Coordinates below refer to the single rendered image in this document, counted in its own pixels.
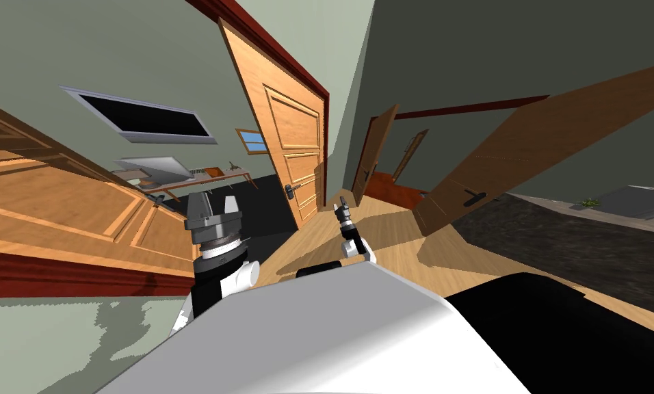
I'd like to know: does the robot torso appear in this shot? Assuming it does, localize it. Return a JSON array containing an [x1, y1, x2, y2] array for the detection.
[[94, 261, 532, 394]]

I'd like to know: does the plain brown wooden door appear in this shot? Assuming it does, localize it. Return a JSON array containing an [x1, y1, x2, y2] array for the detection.
[[413, 59, 654, 237]]

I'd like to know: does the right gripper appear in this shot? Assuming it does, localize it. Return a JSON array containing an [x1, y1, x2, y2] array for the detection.
[[332, 197, 356, 231]]

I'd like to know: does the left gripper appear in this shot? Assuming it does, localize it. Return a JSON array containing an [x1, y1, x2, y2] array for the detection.
[[184, 191, 245, 246]]

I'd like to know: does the wooden desk with monitor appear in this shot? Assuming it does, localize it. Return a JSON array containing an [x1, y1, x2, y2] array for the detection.
[[110, 155, 260, 205]]

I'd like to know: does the light wooden panelled door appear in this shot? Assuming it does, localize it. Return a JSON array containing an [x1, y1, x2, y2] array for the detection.
[[0, 95, 201, 274], [218, 18, 328, 230]]

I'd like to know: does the grey framed dark window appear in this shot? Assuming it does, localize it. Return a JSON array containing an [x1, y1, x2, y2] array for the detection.
[[59, 85, 219, 146]]

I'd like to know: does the small blue framed picture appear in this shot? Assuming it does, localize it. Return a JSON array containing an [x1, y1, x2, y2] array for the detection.
[[234, 128, 268, 156]]

